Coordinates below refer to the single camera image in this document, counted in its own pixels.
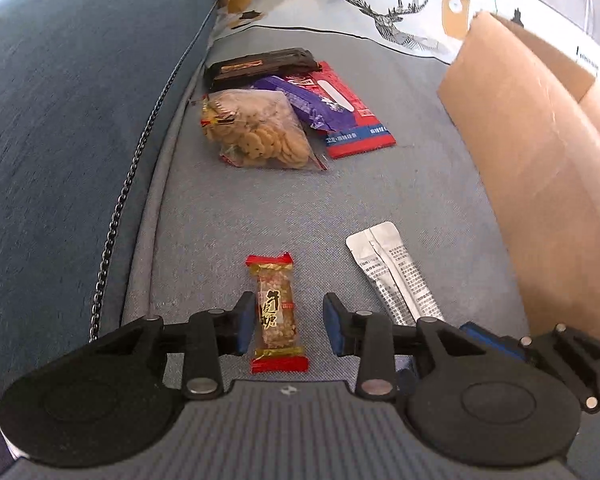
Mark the blue sofa cushion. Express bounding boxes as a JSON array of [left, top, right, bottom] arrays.
[[0, 0, 218, 474]]

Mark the purple snack packet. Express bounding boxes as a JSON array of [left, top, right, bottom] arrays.
[[251, 76, 356, 132]]

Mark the clear bag of biscuits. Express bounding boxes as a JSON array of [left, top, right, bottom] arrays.
[[200, 89, 326, 171]]

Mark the open cardboard box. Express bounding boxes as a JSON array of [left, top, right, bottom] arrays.
[[438, 12, 600, 340]]

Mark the red snack packet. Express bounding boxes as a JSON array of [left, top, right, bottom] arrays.
[[286, 61, 396, 159]]

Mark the black snack bar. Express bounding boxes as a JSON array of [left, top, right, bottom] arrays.
[[204, 48, 322, 92]]

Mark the silver foil sachet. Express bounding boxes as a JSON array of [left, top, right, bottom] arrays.
[[346, 221, 444, 326]]

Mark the red peanut candy bar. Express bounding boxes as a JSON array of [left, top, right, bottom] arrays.
[[246, 252, 310, 374]]

